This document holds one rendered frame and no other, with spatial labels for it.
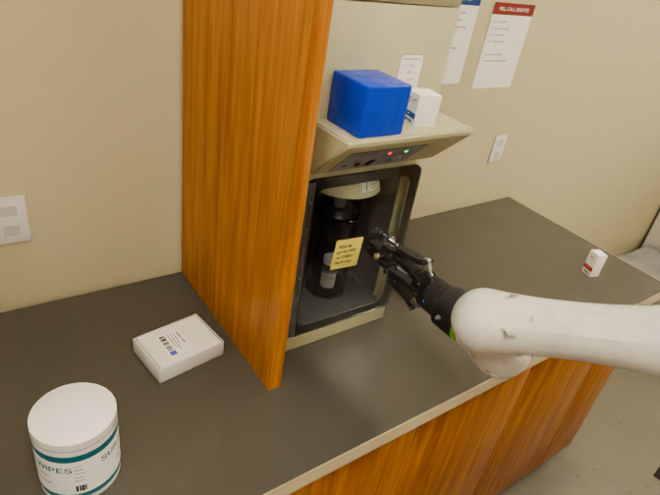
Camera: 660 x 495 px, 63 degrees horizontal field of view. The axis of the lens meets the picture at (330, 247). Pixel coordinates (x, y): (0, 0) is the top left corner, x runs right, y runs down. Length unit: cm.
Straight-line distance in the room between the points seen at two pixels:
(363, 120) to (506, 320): 40
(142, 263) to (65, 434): 66
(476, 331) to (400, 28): 56
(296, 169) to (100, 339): 66
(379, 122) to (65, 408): 70
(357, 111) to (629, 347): 54
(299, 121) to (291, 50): 11
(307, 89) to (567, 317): 52
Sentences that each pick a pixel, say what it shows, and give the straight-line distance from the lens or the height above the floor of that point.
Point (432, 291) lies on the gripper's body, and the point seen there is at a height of 123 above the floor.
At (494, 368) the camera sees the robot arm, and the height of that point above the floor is 120.
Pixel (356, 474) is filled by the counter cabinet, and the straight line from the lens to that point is 130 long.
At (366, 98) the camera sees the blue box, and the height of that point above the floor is 158.
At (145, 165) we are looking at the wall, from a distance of 139.
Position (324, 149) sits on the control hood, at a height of 147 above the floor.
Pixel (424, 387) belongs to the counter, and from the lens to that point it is 130.
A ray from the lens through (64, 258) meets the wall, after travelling 145.
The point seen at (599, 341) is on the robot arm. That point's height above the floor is 137.
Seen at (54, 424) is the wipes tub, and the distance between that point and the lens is 98.
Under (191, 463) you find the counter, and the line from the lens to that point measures 109.
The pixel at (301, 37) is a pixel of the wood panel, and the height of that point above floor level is 166.
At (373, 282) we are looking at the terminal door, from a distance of 132.
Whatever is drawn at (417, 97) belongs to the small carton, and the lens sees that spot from 105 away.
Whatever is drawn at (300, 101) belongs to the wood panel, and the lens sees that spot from 87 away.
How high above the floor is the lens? 182
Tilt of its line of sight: 31 degrees down
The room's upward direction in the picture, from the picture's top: 10 degrees clockwise
